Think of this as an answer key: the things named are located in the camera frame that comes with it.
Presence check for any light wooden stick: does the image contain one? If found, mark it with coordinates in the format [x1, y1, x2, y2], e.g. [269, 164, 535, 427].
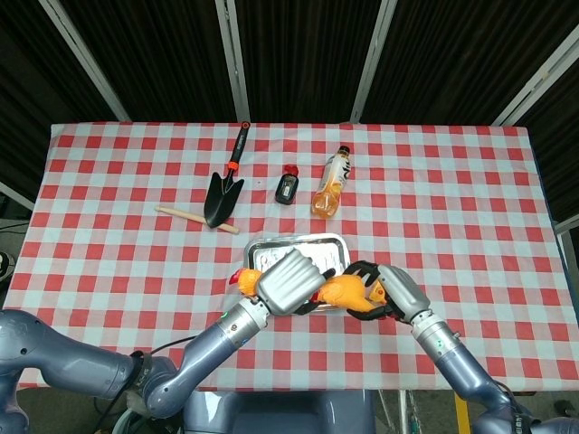
[155, 205, 240, 236]

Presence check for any silver metal tray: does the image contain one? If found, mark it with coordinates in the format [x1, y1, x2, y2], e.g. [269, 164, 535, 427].
[243, 232, 353, 313]

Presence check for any red white checkered tablecloth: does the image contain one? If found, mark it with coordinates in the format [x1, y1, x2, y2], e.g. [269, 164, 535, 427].
[9, 121, 572, 392]

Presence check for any white metal frame post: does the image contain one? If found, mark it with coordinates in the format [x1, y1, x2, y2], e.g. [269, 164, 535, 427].
[214, 0, 252, 123]
[492, 31, 579, 127]
[350, 0, 399, 124]
[38, 0, 132, 122]

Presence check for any grey-blue robot torso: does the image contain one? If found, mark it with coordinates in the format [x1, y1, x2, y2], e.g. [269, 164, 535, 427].
[112, 391, 376, 434]

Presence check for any small black bottle red cap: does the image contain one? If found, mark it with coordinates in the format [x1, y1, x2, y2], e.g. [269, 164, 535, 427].
[274, 165, 299, 204]

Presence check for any orange drink plastic bottle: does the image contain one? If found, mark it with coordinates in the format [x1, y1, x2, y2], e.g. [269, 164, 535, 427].
[310, 144, 355, 222]

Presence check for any orange rubber chicken toy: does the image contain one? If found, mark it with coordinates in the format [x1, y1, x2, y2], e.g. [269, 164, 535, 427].
[228, 267, 384, 316]

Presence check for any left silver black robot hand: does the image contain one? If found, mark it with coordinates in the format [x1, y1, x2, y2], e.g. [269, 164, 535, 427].
[255, 250, 337, 317]

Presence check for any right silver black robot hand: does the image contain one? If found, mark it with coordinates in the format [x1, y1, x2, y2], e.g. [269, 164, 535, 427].
[346, 260, 432, 326]

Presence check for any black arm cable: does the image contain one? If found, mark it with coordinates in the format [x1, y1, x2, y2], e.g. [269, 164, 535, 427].
[133, 334, 204, 363]

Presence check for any black garden trowel orange collar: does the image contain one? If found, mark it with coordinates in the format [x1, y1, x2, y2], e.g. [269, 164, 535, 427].
[203, 120, 252, 231]

